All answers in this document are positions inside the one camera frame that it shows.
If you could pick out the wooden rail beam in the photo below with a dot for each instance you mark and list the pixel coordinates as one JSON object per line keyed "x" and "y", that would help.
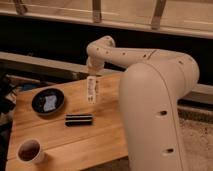
{"x": 201, "y": 93}

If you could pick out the white folded cloth on plate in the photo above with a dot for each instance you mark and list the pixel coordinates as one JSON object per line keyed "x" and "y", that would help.
{"x": 50, "y": 103}

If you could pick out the black rectangular block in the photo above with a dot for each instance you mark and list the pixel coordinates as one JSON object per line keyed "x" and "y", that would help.
{"x": 78, "y": 120}

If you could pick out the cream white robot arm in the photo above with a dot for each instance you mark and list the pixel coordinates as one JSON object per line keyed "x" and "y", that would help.
{"x": 153, "y": 82}

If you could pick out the wooden cutting board table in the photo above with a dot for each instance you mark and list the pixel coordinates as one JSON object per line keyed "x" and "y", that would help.
{"x": 70, "y": 148}

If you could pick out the black round plate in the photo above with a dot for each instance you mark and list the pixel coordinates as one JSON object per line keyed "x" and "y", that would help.
{"x": 39, "y": 100}

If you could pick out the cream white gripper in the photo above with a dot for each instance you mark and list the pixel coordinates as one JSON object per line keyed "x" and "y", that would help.
{"x": 94, "y": 66}

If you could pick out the white labelled bottle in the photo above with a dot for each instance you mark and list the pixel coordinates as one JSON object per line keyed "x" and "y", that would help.
{"x": 91, "y": 89}

